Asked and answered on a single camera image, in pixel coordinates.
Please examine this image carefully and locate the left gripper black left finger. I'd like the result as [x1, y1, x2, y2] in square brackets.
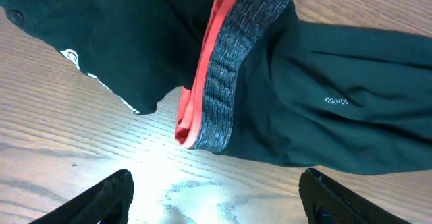
[30, 169, 134, 224]

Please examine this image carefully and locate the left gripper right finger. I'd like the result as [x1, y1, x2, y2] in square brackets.
[299, 168, 410, 224]

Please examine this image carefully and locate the black leggings red waistband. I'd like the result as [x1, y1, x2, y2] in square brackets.
[175, 0, 431, 175]

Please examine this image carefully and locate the folded black garment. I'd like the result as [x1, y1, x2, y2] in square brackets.
[1, 0, 214, 115]

